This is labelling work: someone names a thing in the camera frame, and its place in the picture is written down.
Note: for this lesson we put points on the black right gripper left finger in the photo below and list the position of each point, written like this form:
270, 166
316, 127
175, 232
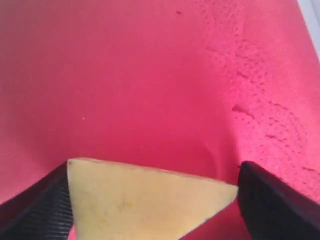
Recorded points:
41, 212

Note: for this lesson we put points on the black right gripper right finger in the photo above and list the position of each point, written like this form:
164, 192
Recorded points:
272, 210

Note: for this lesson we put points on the yellow cheese wedge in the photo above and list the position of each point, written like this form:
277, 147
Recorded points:
121, 201

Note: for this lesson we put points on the red table cloth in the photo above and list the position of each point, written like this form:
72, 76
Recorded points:
189, 86

